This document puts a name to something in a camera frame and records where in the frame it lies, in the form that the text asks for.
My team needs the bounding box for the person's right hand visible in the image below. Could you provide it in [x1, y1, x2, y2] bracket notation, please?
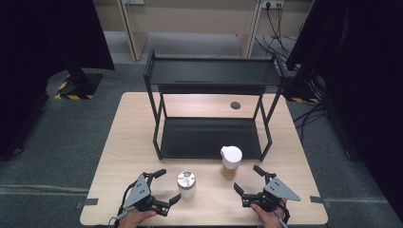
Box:
[250, 199, 288, 228]

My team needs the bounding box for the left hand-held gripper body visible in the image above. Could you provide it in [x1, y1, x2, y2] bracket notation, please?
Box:
[122, 171, 170, 218]

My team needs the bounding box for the black two-tier metal shelf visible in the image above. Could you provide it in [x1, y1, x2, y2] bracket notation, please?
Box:
[143, 48, 286, 162]

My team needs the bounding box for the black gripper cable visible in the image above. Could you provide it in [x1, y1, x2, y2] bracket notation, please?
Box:
[113, 181, 137, 227]
[278, 199, 292, 227]

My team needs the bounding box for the black power cable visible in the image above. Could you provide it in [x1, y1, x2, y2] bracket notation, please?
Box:
[255, 2, 291, 59]
[275, 3, 297, 56]

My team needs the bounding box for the black floor cable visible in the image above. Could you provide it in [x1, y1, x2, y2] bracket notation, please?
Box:
[293, 102, 327, 142]

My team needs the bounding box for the amber jar with white lid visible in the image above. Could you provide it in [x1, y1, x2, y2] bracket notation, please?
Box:
[220, 145, 243, 180]

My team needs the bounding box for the white wall power outlet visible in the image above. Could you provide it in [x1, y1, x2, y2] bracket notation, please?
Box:
[260, 0, 284, 10]

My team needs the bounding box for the black curtain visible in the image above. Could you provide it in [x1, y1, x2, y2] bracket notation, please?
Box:
[0, 0, 116, 161]

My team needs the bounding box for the black metal frame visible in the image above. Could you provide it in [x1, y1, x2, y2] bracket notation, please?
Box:
[284, 0, 403, 221]

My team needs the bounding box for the person's left hand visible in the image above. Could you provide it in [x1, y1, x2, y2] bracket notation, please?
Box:
[117, 207, 158, 228]

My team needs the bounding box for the white jar with silver lid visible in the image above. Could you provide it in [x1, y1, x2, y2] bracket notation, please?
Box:
[176, 170, 197, 200]

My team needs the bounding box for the black stand base striped tape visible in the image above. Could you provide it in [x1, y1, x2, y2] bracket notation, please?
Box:
[54, 67, 104, 101]
[281, 75, 321, 105]

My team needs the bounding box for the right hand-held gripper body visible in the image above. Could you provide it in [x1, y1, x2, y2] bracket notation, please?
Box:
[241, 171, 302, 213]

